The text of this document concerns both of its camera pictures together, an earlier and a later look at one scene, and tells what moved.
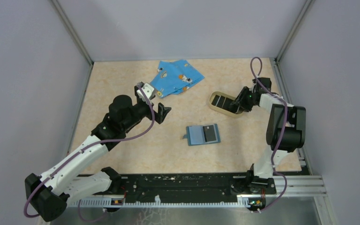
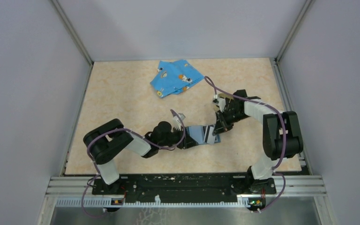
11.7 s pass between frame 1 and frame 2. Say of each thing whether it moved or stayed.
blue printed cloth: stayed
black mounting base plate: stayed
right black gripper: moved
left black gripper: moved
